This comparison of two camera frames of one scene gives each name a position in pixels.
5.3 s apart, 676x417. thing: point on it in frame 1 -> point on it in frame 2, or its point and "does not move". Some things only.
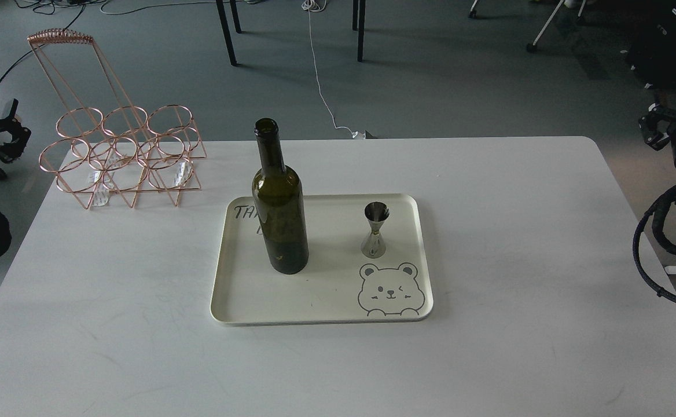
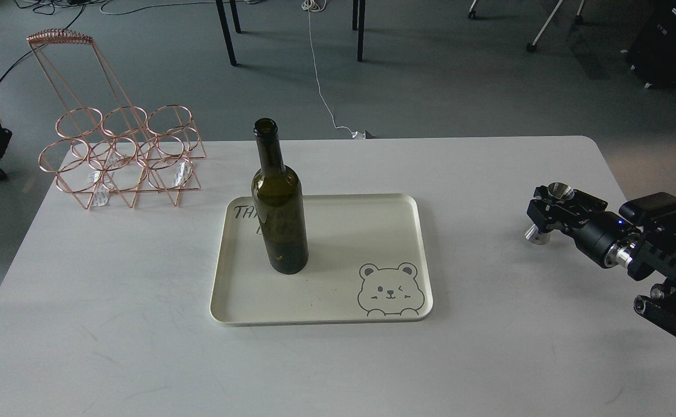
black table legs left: (224, 25) does not move
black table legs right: (359, 22) does not move
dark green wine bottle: (277, 200) does not move
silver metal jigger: (375, 212) -> (559, 191)
